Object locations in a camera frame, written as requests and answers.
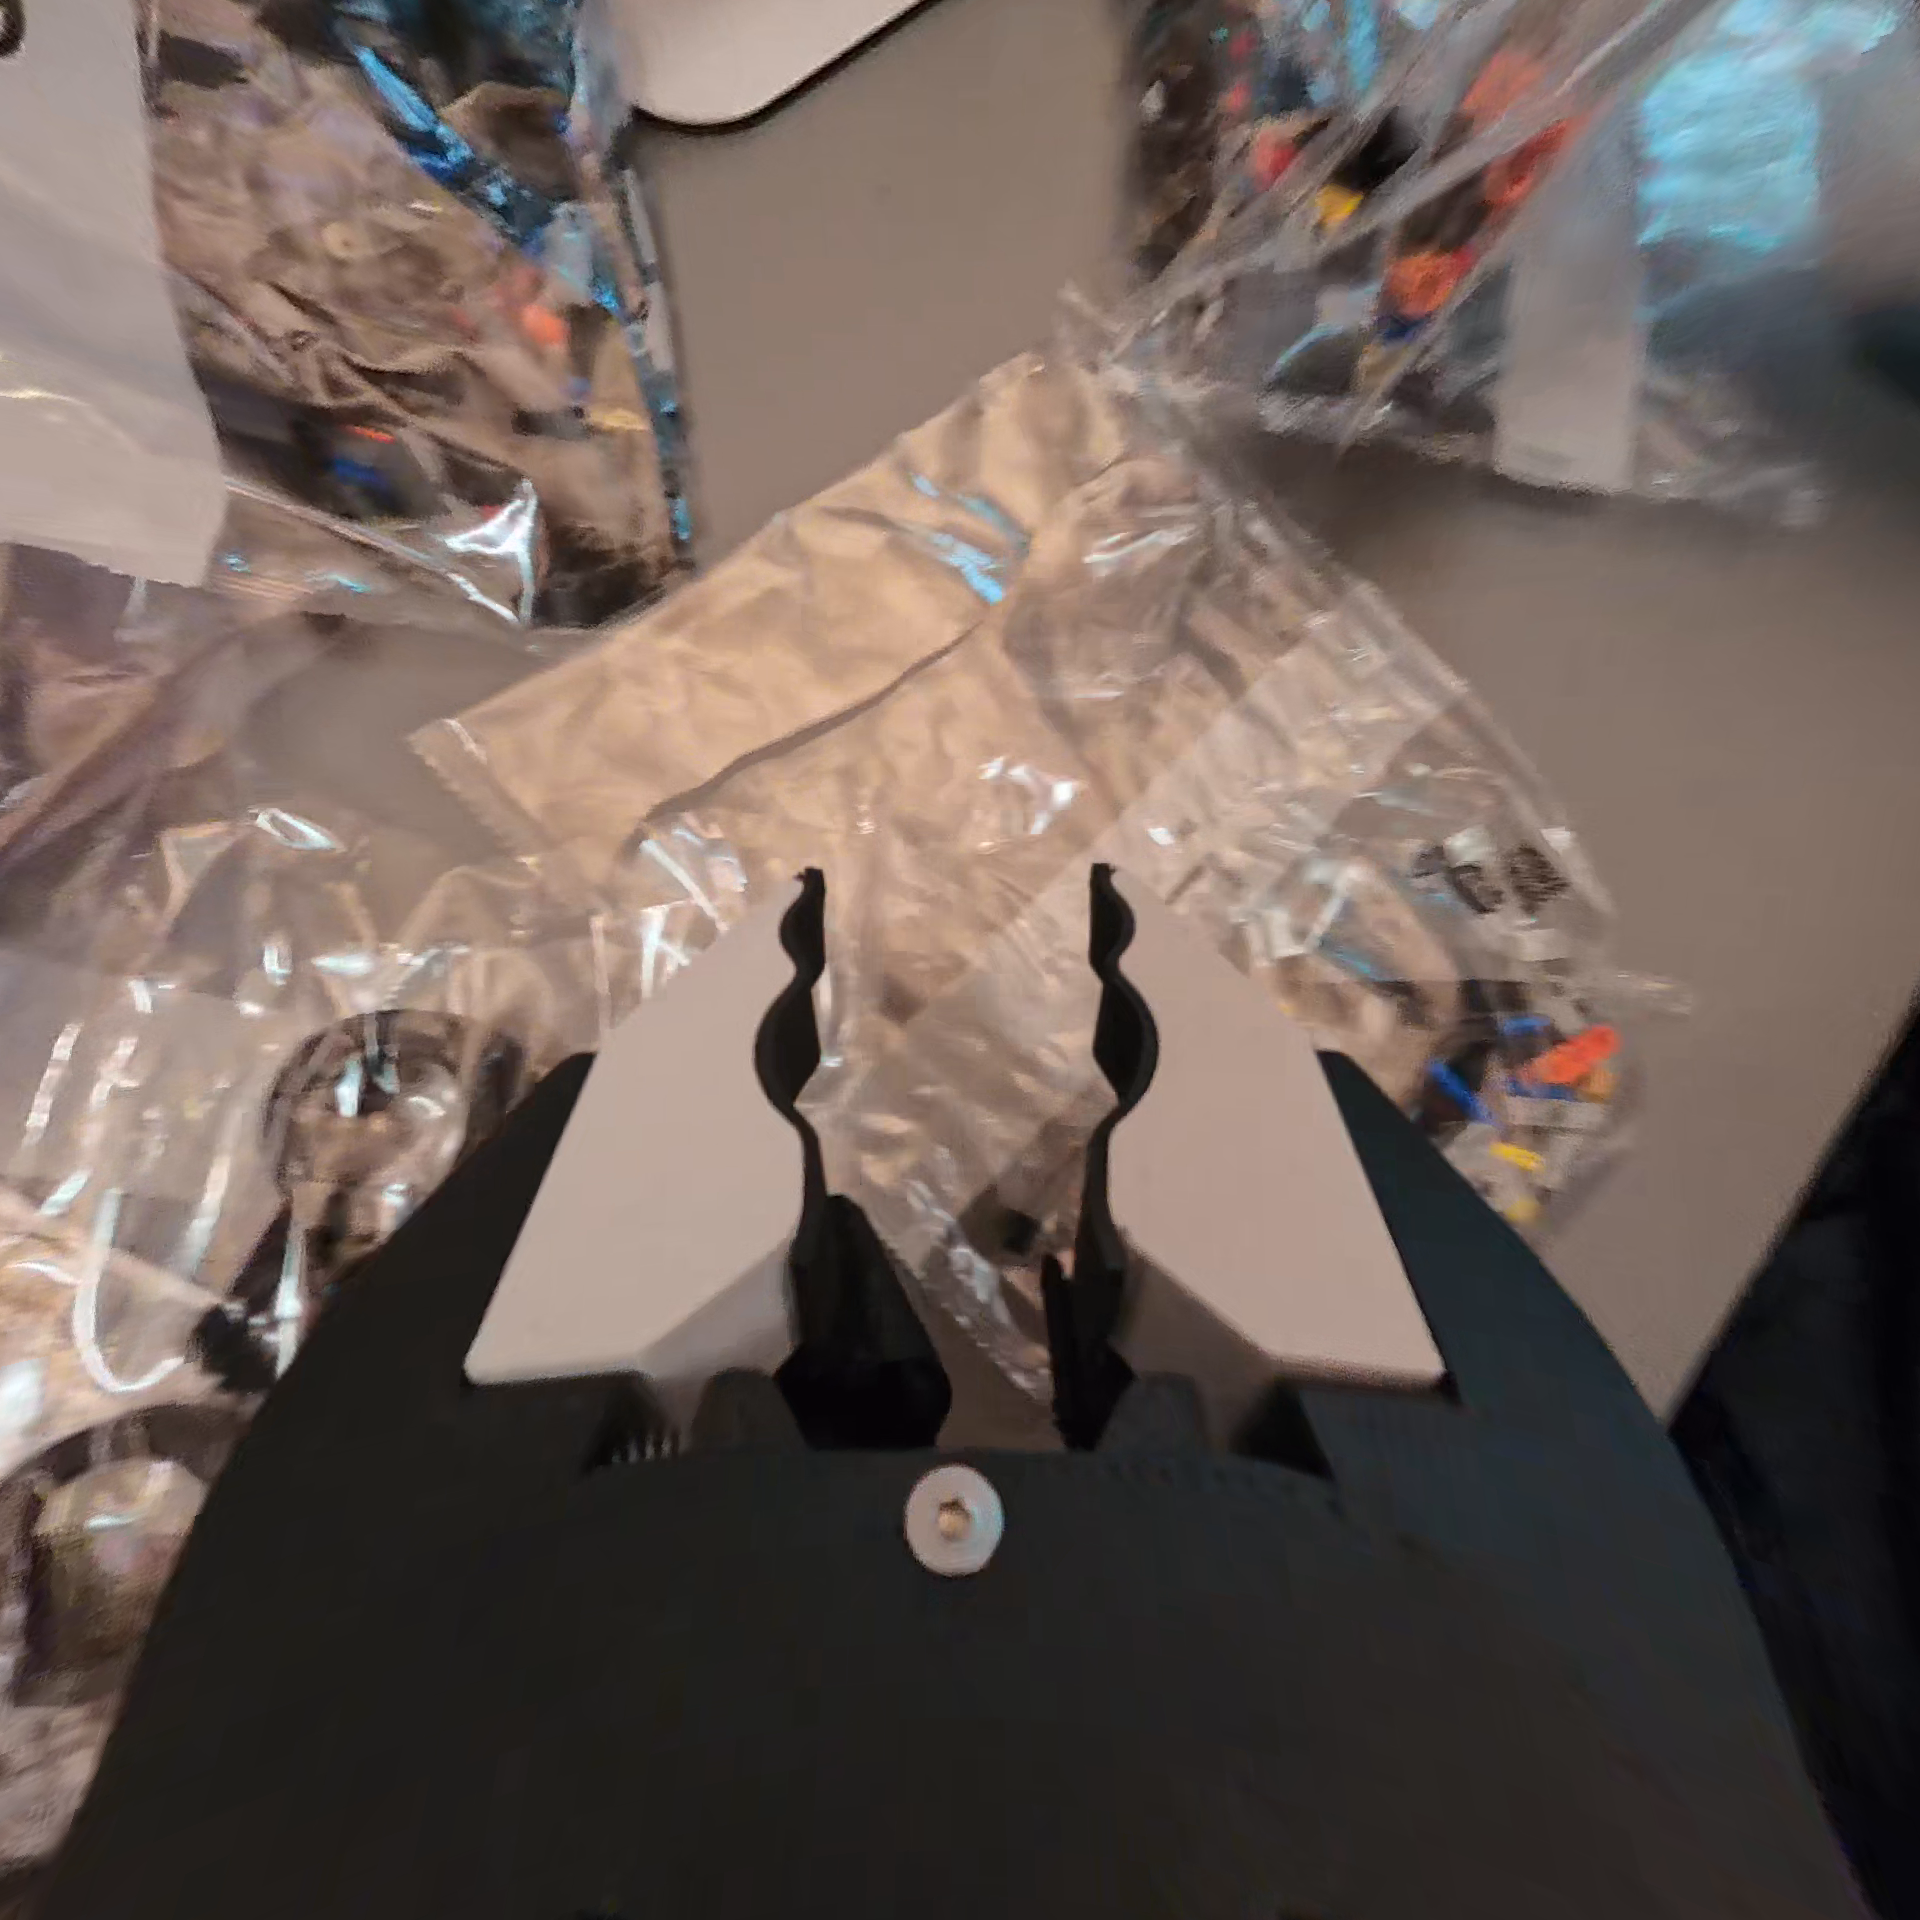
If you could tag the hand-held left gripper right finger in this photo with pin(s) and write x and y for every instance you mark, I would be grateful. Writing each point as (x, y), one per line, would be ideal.
(1274, 1200)

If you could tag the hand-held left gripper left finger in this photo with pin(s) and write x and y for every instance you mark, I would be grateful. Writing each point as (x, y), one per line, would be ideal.
(646, 1200)

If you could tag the clear bag of mixed parts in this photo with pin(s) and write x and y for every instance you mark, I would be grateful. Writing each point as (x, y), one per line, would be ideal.
(749, 673)

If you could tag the clear bag of black tyres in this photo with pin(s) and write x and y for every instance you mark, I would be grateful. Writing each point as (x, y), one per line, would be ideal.
(375, 1077)

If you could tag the person's legs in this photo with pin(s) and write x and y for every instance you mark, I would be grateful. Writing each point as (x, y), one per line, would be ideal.
(1832, 1501)

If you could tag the clear bag of black red parts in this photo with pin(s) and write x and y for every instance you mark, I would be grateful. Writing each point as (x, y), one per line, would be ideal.
(1425, 224)

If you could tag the white-labelled bag of dark parts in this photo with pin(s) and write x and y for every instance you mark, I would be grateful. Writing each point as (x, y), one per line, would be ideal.
(375, 224)

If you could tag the white book stand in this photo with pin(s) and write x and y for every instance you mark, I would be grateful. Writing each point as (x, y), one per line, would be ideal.
(749, 59)

